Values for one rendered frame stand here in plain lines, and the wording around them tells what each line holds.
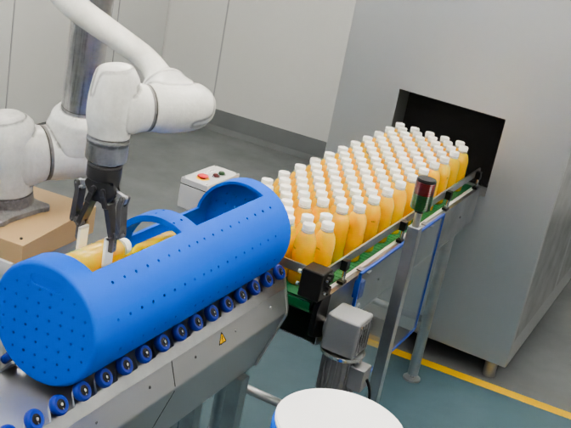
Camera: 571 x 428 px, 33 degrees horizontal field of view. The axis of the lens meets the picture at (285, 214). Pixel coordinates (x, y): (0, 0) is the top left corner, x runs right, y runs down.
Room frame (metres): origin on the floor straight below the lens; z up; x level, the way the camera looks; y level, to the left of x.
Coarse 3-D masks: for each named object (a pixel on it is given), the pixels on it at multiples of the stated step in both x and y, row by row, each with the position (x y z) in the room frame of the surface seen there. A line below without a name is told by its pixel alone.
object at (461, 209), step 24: (432, 216) 3.57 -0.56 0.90; (456, 216) 3.83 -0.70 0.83; (360, 264) 2.94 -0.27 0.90; (336, 288) 2.72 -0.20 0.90; (432, 288) 3.88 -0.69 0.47; (288, 312) 2.90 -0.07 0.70; (312, 312) 2.60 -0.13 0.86; (432, 312) 3.88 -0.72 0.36; (312, 336) 2.60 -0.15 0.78; (216, 408) 3.06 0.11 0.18
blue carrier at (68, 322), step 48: (240, 192) 2.61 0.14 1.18; (192, 240) 2.15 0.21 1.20; (240, 240) 2.31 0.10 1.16; (288, 240) 2.53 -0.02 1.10; (0, 288) 1.86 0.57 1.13; (48, 288) 1.81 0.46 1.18; (96, 288) 1.81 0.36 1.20; (144, 288) 1.92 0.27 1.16; (192, 288) 2.08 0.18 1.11; (0, 336) 1.85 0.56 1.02; (48, 336) 1.80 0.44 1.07; (96, 336) 1.75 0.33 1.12; (144, 336) 1.93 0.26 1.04; (48, 384) 1.79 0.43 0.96
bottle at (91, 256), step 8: (120, 240) 2.03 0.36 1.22; (80, 248) 1.92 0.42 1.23; (88, 248) 1.92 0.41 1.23; (96, 248) 1.93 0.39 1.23; (120, 248) 1.98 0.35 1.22; (72, 256) 1.87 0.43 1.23; (80, 256) 1.88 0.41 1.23; (88, 256) 1.89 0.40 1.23; (96, 256) 1.91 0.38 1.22; (120, 256) 1.98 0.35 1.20; (88, 264) 1.88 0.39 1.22; (96, 264) 1.90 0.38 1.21
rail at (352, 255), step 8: (480, 168) 4.09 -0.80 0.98; (472, 176) 4.00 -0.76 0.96; (456, 184) 3.79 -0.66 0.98; (432, 200) 3.53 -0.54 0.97; (408, 216) 3.28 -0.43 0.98; (392, 224) 3.16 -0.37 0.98; (384, 232) 3.08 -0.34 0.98; (392, 232) 3.15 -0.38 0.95; (368, 240) 2.96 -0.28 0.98; (376, 240) 3.02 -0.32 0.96; (360, 248) 2.89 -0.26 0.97; (368, 248) 2.96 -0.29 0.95; (344, 256) 2.78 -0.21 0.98; (352, 256) 2.84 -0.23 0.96; (336, 264) 2.73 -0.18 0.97
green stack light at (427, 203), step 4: (412, 196) 2.85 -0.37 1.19; (416, 196) 2.83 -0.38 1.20; (420, 196) 2.82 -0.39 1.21; (432, 196) 2.84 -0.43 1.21; (412, 200) 2.84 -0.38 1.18; (416, 200) 2.83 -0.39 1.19; (420, 200) 2.82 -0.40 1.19; (424, 200) 2.82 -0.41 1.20; (428, 200) 2.82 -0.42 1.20; (412, 204) 2.83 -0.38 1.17; (416, 204) 2.82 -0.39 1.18; (420, 204) 2.82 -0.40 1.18; (424, 204) 2.82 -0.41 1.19; (428, 204) 2.83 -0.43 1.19; (412, 208) 2.83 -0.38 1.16; (416, 208) 2.82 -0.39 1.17; (420, 208) 2.82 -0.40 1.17; (424, 208) 2.82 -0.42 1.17; (428, 208) 2.83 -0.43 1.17
